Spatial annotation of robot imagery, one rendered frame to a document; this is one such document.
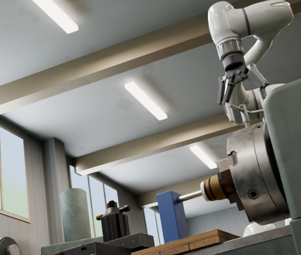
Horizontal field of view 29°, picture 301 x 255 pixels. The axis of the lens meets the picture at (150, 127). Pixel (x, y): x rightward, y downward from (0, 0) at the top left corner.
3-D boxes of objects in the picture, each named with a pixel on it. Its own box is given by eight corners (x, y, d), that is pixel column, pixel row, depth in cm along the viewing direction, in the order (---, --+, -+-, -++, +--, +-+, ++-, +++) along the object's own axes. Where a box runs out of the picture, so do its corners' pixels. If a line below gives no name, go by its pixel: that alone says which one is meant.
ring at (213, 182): (235, 172, 195) (211, 180, 199) (224, 166, 188) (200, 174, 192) (242, 199, 192) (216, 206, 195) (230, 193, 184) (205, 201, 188)
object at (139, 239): (155, 249, 212) (153, 235, 214) (141, 246, 204) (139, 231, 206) (109, 261, 221) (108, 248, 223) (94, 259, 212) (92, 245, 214)
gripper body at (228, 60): (248, 55, 203) (255, 79, 200) (227, 65, 207) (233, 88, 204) (238, 50, 197) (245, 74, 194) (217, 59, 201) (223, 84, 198)
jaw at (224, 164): (251, 165, 185) (236, 150, 176) (254, 178, 183) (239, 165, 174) (220, 175, 190) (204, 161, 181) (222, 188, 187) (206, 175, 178)
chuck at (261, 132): (311, 217, 191) (285, 129, 201) (284, 212, 164) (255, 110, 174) (301, 220, 192) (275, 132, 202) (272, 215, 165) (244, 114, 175)
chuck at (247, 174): (301, 220, 192) (275, 132, 202) (272, 215, 165) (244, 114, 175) (275, 227, 196) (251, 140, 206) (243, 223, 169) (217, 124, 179)
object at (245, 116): (252, 135, 188) (243, 103, 192) (246, 137, 189) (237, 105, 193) (255, 136, 190) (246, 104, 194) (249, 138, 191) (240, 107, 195)
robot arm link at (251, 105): (220, 88, 250) (251, 81, 248) (224, 110, 265) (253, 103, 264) (226, 114, 243) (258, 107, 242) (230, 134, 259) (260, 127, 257)
